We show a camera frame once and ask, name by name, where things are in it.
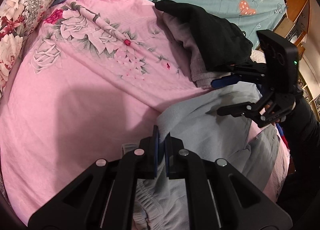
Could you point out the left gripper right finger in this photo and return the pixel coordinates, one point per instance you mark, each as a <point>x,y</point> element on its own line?
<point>219,196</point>

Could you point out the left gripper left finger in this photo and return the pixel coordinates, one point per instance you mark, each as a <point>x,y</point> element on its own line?
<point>103,196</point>

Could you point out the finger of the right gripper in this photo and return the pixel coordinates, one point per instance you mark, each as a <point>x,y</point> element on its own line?
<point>247,109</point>
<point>253,73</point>

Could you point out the grey-blue pants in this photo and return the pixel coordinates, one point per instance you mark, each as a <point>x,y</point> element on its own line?
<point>162,203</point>

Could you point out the wooden headboard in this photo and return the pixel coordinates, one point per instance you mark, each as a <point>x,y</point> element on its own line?
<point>295,24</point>

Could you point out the red blue garment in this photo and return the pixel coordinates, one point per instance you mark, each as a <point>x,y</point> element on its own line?
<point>280,130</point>

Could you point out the black folded garment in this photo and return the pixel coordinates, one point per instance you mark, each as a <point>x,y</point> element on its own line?
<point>220,42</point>

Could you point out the grey folded garment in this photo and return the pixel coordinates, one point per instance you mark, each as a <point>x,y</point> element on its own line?
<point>181,34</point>

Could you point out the pink floral bed sheet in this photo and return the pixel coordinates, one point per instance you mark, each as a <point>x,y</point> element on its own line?
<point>94,78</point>

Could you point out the red white floral quilt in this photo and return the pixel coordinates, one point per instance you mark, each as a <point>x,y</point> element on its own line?
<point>19,18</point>

